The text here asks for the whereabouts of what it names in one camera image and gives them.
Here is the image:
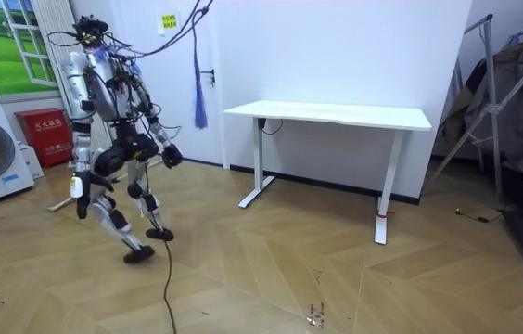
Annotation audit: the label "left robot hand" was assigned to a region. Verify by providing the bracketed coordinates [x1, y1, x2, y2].
[70, 170, 116, 221]

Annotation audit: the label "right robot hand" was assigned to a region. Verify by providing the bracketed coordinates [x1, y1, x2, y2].
[160, 142, 185, 170]

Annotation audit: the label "wooden stick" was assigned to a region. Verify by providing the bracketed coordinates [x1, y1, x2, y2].
[46, 157, 165, 213]

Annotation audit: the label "robot legs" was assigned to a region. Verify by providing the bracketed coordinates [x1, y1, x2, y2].
[85, 134, 175, 265]

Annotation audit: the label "small white box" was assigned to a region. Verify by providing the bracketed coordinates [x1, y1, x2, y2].
[17, 140, 45, 181]

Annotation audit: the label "red fire equipment box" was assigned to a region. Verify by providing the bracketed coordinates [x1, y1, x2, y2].
[14, 107, 74, 170]

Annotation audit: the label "robot body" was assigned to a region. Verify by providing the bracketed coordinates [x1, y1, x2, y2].
[46, 15, 160, 161]

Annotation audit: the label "white desk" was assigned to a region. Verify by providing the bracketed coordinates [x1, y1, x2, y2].
[222, 99, 433, 246]

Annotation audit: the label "metal clothes rack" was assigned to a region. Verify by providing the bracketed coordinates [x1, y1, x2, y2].
[427, 13, 523, 201]

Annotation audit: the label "hanging coats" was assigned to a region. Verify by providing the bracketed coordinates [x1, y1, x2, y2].
[440, 37, 523, 186]

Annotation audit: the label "cable bundle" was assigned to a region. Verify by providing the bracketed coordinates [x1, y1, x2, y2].
[117, 0, 216, 131]

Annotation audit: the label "black door handle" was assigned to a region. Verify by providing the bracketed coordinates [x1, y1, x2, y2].
[199, 68, 217, 88]

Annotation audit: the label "black desk cable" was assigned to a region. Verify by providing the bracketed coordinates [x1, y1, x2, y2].
[257, 117, 285, 136]

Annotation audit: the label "black floor cable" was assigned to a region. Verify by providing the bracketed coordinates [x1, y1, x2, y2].
[142, 161, 179, 334]

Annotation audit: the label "yellow wall notice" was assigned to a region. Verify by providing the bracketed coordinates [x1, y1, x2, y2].
[157, 10, 182, 36]

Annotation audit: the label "landscape window wall poster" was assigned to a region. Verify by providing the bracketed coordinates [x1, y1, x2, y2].
[0, 0, 59, 97]

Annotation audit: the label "thin black plug cable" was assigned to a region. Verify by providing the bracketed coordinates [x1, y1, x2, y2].
[454, 203, 508, 225]

